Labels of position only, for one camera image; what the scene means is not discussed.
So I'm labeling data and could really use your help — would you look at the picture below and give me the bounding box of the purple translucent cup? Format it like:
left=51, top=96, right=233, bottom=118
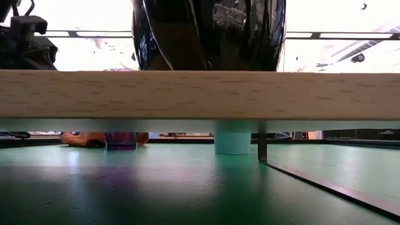
left=104, top=131, right=139, bottom=151

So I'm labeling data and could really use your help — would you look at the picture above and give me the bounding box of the light wooden shelf board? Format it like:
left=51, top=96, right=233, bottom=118
left=0, top=69, right=400, bottom=134

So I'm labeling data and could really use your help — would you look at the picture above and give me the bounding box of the black metal shelf leg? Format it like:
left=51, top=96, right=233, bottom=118
left=257, top=121, right=400, bottom=221

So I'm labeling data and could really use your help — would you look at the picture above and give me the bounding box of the light teal tumbler cup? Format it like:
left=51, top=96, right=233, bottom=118
left=214, top=120, right=253, bottom=156

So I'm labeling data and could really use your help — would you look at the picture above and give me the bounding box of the glossy black mug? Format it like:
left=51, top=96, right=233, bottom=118
left=131, top=0, right=287, bottom=72

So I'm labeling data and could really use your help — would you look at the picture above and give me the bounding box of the orange rounded object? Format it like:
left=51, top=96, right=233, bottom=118
left=59, top=131, right=150, bottom=148

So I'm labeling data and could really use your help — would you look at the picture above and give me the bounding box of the dark window frame bar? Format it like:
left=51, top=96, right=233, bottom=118
left=34, top=30, right=400, bottom=41

